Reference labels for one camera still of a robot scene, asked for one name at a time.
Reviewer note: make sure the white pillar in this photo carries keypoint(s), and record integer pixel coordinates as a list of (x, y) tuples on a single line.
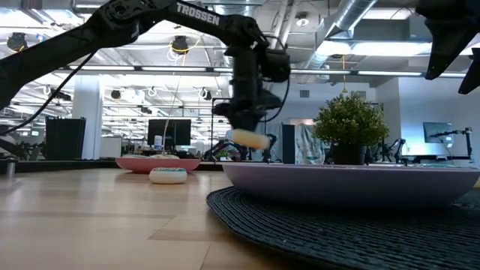
[(88, 120)]

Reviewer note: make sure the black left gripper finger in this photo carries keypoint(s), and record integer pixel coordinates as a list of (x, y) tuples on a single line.
[(243, 125)]

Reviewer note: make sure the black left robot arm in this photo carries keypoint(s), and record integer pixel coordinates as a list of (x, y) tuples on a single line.
[(56, 52)]

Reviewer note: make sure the white bottle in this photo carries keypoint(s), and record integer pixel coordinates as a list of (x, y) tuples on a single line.
[(158, 142)]

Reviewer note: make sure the black plant pot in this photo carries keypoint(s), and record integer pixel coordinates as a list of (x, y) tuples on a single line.
[(348, 154)]

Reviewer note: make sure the silver slanted ventilation duct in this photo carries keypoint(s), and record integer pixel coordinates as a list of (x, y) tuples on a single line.
[(352, 15)]

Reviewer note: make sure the grey monitor on arm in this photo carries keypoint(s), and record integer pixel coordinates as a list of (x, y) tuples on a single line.
[(437, 132)]

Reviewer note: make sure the small green desk plant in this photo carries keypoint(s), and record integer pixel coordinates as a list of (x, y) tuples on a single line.
[(223, 154)]

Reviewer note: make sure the grey wall vent grille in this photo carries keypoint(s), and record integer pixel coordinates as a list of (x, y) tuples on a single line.
[(305, 93)]

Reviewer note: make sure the white ceiling light panel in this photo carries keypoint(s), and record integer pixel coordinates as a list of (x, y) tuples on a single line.
[(378, 48)]

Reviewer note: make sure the black desk monitor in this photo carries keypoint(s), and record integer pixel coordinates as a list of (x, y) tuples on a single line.
[(176, 131)]

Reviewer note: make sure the black tower column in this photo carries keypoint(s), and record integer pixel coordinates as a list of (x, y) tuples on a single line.
[(288, 144)]

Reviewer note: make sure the white ceiling tube light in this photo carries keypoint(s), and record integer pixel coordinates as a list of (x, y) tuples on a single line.
[(318, 72), (172, 69), (223, 70), (382, 73), (108, 68)]

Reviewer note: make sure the pink plate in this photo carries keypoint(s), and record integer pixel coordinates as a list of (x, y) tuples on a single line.
[(135, 165)]

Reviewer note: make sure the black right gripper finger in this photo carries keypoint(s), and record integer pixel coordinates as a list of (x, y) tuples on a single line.
[(446, 45), (472, 75)]

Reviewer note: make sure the black background robot equipment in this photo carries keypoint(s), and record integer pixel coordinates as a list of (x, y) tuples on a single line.
[(18, 148)]

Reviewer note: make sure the round ceiling sensor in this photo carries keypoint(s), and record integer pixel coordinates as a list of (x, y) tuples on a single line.
[(302, 20)]

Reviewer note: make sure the silver metal post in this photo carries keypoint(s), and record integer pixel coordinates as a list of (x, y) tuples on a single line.
[(10, 168)]

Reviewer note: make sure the black ribbed panel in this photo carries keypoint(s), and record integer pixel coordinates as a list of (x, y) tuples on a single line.
[(65, 137)]

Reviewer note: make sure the green bushy plant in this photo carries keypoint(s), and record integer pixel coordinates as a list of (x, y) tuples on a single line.
[(348, 120)]

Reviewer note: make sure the purple plate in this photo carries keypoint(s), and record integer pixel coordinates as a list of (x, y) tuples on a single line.
[(337, 183)]

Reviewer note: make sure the dark woven round placemat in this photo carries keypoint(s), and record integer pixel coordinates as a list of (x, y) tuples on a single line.
[(337, 236)]

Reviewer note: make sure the grey plastic sheet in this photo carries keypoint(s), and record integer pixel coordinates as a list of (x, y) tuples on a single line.
[(307, 142)]

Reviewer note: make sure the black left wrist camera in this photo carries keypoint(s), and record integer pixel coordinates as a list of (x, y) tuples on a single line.
[(277, 65)]

